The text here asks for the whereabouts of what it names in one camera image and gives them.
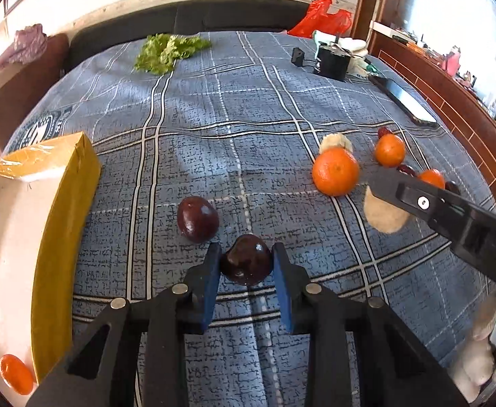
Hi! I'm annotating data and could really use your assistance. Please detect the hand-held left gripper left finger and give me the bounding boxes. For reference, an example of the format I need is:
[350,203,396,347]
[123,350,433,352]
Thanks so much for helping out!
[27,241,223,407]

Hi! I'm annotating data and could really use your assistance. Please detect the yellow cardboard box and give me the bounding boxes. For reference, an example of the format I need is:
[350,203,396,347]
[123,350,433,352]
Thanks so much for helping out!
[0,132,102,395]

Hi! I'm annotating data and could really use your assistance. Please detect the large tangerine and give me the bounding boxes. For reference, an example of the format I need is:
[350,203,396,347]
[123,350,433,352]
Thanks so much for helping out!
[312,148,360,197]

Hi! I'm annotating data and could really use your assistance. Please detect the small tangerine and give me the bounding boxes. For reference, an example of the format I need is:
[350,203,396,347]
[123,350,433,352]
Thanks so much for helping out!
[374,134,406,168]
[0,354,34,396]
[417,169,446,190]

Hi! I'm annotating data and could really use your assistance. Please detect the black sofa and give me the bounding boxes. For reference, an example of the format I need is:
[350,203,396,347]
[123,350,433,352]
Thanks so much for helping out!
[67,0,316,73]

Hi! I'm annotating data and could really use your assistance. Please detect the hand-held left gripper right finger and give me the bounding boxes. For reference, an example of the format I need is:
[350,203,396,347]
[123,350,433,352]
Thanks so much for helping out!
[272,243,471,407]

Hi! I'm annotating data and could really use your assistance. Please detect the peeled banana piece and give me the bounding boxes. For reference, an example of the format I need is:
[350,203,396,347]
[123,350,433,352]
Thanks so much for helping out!
[319,133,354,154]
[363,187,414,234]

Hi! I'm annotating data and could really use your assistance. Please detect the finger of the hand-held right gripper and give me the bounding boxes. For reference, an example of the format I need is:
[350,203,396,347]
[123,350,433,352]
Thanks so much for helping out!
[369,174,469,242]

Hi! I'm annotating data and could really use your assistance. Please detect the dark purple plum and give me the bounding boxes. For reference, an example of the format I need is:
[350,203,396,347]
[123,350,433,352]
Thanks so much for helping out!
[220,234,273,286]
[177,196,220,244]

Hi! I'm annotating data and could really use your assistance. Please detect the blue plaid blanket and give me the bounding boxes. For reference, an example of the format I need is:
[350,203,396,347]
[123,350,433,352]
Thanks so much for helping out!
[2,30,496,407]

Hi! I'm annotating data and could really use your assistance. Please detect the purple cloth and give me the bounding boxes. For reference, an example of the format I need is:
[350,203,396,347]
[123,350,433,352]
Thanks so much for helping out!
[0,24,48,79]

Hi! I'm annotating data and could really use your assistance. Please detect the green lettuce bunch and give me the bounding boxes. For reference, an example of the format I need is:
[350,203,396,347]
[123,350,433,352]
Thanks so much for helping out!
[133,33,212,75]

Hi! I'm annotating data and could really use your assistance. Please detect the white flat box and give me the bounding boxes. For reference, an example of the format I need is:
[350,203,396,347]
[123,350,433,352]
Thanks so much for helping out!
[371,20,401,37]

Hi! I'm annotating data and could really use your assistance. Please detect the black box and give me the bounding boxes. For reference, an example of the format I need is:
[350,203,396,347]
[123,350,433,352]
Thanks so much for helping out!
[317,46,350,81]

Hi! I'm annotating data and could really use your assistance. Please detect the wooden cabinet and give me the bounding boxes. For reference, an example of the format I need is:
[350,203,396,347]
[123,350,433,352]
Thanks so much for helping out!
[354,0,496,217]

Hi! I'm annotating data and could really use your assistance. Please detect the red plastic bag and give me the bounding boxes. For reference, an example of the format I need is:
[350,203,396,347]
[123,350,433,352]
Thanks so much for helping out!
[287,0,354,39]

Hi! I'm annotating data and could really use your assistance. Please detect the black smartphone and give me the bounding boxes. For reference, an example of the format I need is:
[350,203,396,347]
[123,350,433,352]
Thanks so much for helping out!
[369,74,439,128]

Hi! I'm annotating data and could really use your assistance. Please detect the cream fluffy cloth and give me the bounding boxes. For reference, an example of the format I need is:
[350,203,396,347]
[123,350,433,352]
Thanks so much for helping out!
[447,288,496,403]

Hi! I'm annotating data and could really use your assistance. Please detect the brown armchair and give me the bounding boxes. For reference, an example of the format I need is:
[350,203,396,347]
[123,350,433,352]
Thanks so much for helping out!
[0,32,71,157]

